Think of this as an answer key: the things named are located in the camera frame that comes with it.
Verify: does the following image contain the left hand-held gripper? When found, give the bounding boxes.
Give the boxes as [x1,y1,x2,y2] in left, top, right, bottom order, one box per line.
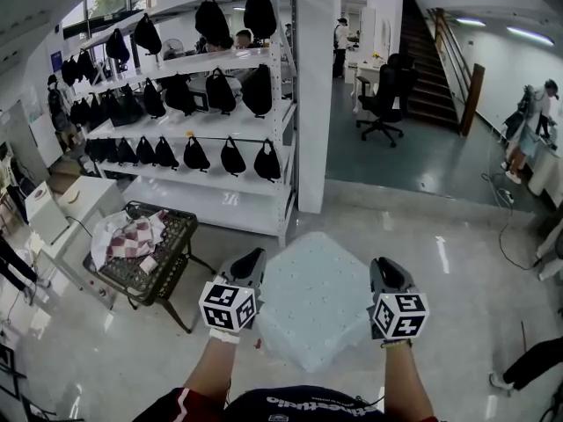
[197,246,268,336]

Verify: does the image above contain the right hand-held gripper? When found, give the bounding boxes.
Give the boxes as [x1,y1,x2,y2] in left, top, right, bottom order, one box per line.
[367,256,431,341]

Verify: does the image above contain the light blue floral tablecloth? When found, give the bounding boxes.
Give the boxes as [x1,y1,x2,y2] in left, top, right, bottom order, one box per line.
[254,230,379,374]

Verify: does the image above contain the person's left forearm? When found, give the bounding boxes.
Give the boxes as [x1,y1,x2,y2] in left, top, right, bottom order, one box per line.
[182,340,241,402]

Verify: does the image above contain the person's right forearm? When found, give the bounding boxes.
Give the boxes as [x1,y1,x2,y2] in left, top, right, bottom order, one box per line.
[384,345,436,422]

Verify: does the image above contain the white wristband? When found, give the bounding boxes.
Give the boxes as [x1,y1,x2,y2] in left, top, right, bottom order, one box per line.
[208,327,242,346]

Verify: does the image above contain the white metal shelving rack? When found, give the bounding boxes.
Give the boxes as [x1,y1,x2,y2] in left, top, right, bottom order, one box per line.
[78,0,298,248]

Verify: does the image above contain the red checked cloth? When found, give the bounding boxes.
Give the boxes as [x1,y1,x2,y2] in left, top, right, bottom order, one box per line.
[107,211,166,258]

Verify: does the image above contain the person's black and red shirt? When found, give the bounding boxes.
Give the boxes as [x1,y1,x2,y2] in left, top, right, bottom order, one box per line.
[131,384,441,422]

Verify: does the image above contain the checkered folded cloths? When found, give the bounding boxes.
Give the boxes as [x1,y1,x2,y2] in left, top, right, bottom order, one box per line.
[91,208,171,266]

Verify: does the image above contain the white square pillar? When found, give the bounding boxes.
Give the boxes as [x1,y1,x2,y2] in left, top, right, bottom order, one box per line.
[296,0,335,214]

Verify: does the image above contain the white cabinet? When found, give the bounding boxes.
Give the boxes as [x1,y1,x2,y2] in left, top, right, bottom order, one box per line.
[26,176,127,292]

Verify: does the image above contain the grey equipment case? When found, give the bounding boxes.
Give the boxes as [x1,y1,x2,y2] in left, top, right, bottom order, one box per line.
[188,75,243,112]

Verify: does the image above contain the black office chair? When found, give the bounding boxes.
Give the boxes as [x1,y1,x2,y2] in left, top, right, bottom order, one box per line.
[355,53,419,149]

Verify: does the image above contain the white counter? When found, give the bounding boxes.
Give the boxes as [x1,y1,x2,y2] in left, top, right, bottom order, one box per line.
[527,134,563,197]

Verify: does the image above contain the brown wooden stair handrail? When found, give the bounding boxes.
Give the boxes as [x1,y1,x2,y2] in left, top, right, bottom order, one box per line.
[428,6,486,136]

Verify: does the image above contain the dark wooden staircase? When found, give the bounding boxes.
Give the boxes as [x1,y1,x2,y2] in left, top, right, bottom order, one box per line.
[399,0,461,129]

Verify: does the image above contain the white desk with curved legs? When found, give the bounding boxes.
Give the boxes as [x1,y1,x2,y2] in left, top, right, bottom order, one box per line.
[351,59,384,113]

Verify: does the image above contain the white box appliance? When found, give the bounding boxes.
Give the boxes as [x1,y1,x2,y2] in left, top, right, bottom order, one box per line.
[24,180,71,245]

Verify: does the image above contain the white desk fan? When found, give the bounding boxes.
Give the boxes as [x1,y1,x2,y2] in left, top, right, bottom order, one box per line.
[162,37,184,62]

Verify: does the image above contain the black metal stand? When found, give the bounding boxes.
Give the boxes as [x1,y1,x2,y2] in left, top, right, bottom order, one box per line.
[0,345,58,422]

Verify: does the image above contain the rows of black bags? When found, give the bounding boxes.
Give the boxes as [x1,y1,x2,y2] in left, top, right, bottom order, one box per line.
[59,0,282,184]

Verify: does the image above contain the black floor cable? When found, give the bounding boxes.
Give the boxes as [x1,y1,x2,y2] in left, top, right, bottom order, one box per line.
[498,202,542,272]

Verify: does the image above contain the white desk frame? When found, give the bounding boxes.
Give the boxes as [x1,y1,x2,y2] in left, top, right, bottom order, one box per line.
[534,222,563,280]

